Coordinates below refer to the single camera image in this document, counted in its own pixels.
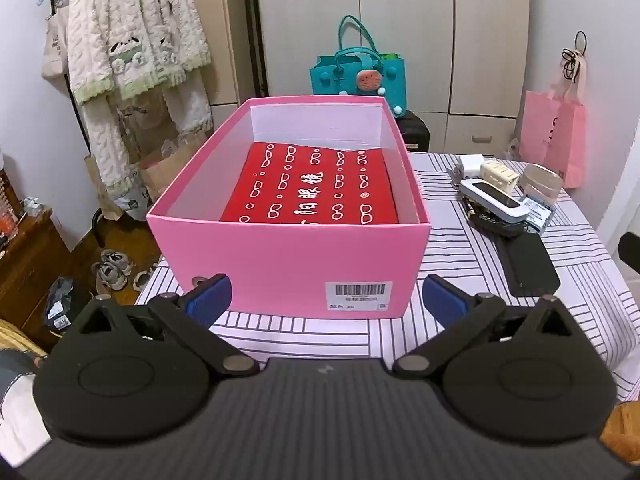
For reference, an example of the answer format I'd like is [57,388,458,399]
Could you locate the brown paper bag round logo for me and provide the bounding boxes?
[84,152,151,222]

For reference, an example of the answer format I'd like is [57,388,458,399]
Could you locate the cream fluffy pajama top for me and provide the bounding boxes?
[66,0,212,106]

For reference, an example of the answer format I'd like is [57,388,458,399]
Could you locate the black portable hard drive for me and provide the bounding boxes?
[492,235,561,298]

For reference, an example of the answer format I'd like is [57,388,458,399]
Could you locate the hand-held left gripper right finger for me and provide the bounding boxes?
[392,274,582,379]

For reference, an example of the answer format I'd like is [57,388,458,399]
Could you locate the clear round container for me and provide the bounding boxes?
[517,162,563,206]

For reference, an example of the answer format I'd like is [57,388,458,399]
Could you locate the black plastic package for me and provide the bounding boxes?
[45,276,77,333]

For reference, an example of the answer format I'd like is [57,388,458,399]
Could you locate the pink paper bag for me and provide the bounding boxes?
[518,55,587,190]

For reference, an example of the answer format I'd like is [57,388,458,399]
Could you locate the beige canvas tote bag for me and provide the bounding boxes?
[40,0,71,96]

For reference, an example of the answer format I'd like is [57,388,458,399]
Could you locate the pink cardboard box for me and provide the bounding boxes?
[146,95,432,320]

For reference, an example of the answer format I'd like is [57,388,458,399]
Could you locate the white pocket router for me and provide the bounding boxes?
[459,178,530,224]

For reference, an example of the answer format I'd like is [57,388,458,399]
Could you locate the cream plug adapter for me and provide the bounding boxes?
[480,159,521,196]

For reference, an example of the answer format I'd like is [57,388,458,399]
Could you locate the white wardrobe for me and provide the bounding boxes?
[220,0,531,153]

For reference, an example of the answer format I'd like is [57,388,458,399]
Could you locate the grey white garment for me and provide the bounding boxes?
[0,347,53,467]

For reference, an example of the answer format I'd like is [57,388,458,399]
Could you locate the black hair ties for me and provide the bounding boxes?
[560,31,588,81]

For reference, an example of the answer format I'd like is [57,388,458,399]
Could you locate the grey white sneaker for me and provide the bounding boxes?
[92,260,126,292]
[102,249,133,276]

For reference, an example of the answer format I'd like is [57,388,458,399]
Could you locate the brown slipper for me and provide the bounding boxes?
[132,259,162,292]

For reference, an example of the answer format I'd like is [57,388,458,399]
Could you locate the teal felt tote bag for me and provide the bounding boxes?
[308,15,407,118]

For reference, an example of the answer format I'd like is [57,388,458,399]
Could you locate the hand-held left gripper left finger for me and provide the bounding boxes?
[69,273,261,377]

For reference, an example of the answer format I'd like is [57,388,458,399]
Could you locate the red printed sheet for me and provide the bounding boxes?
[219,141,400,226]

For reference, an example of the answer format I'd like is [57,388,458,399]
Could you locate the wooden cabinet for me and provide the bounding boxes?
[0,207,101,356]

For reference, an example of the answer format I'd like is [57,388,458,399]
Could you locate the grey open-back router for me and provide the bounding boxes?
[520,195,556,235]

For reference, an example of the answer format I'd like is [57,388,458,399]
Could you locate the orange blanket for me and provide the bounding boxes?
[601,401,640,457]

